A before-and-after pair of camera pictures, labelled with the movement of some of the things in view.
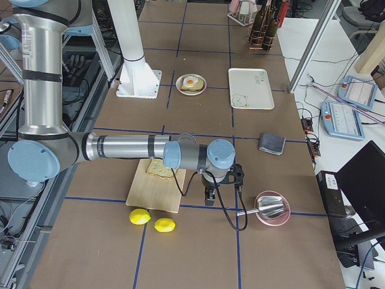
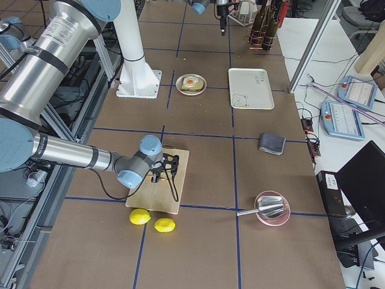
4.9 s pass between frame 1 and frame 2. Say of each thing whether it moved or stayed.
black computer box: stayed
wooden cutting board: stayed
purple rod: stayed
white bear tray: stayed
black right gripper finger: moved
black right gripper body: moved
